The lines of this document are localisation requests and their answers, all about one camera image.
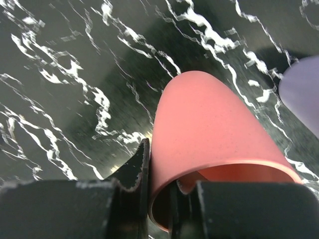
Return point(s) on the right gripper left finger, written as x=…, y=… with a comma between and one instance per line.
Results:
x=112, y=208

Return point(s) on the pink plastic cup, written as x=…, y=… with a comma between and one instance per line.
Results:
x=203, y=131

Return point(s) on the lavender plastic cup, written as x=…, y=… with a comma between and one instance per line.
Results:
x=299, y=91

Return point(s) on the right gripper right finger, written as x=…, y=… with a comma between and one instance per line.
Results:
x=233, y=210

